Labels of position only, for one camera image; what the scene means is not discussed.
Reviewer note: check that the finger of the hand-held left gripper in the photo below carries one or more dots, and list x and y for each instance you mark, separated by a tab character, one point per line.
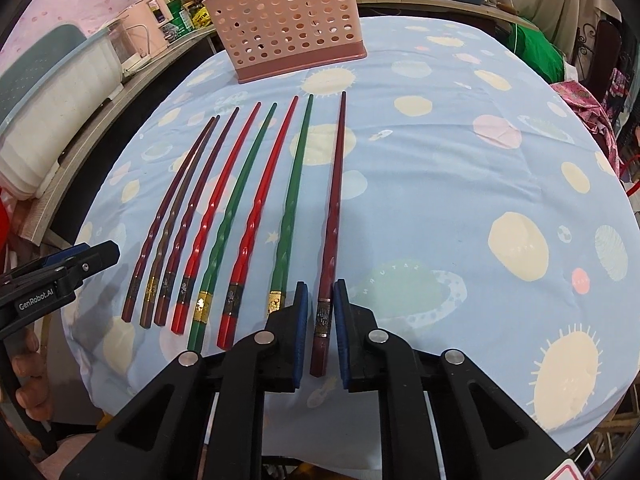
97	257
65	254

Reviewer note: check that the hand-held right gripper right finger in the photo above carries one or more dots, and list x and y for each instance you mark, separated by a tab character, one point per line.
341	335

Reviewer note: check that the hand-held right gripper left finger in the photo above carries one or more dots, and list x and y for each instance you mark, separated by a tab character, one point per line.
299	335

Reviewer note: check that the maroon chopstick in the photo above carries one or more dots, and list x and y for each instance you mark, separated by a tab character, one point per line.
320	355
130	305
162	310

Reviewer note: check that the red chopstick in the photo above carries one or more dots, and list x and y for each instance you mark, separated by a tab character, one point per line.
180	317
227	330

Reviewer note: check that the brown chopstick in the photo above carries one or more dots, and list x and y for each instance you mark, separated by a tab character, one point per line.
148	310

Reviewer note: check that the green chopstick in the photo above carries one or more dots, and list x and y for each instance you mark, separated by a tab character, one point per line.
197	335
282	260

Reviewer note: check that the pink perforated utensil basket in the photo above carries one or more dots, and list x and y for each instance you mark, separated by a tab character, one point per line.
280	25

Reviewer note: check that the person's left hand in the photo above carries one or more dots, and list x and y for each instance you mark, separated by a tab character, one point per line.
27	355

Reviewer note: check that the wooden side counter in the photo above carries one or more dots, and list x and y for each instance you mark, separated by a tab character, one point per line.
90	155

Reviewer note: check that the white storage box blue lid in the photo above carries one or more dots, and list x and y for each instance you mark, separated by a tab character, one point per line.
50	110

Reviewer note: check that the blue planet-print tablecloth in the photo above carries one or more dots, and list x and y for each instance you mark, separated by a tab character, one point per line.
425	185

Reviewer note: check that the pink electric kettle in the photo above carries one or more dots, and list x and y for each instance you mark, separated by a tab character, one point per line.
152	20

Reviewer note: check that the yellow snack packet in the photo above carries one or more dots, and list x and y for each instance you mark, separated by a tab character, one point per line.
201	17

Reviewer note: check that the pink patterned cloth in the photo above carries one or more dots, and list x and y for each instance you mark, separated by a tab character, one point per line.
585	120

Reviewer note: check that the green plastic bag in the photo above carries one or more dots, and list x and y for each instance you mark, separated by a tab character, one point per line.
537	52

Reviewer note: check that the dark chair back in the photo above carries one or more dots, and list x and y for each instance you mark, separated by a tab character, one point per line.
600	50

